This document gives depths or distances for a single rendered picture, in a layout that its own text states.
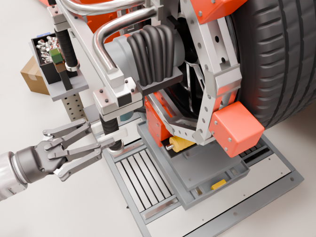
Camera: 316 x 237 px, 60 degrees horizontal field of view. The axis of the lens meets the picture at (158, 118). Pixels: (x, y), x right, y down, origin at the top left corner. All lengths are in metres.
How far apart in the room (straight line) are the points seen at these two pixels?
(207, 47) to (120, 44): 0.25
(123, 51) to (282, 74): 0.37
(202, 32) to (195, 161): 0.83
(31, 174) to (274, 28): 0.55
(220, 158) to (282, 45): 0.82
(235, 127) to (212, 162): 0.71
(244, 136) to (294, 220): 1.01
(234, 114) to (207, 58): 0.15
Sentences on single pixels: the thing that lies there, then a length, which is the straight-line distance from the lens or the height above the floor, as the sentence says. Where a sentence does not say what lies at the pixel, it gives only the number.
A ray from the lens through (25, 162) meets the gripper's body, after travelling 0.62.
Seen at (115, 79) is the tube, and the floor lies 1.00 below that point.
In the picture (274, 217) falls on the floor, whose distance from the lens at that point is 1.53.
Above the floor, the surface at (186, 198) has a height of 0.15.
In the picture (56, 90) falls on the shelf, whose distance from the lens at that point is 1.31.
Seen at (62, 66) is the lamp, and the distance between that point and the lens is 1.18.
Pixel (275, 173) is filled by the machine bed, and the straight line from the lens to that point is 1.53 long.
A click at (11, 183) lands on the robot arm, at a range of 0.62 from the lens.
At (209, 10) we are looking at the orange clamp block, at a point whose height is 1.09.
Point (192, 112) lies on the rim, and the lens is 0.92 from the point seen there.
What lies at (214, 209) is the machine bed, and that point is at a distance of 1.37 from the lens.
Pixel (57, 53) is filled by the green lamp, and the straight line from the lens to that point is 1.15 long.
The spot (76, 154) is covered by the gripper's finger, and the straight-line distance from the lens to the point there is 0.62.
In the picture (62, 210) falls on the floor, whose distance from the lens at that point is 1.50.
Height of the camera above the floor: 1.36
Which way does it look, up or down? 54 degrees down
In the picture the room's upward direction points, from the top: straight up
